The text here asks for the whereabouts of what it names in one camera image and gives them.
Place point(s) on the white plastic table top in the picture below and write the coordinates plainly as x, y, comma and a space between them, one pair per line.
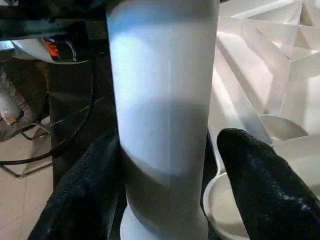
262, 75

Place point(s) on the white plastic table leg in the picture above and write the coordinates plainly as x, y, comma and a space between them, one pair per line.
162, 100

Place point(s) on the thin metal floor frame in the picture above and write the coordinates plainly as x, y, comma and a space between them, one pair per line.
32, 130

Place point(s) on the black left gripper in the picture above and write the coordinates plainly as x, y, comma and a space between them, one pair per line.
50, 25

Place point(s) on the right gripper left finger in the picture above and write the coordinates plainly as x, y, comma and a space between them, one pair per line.
80, 195

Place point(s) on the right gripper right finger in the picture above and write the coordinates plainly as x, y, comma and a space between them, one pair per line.
262, 187

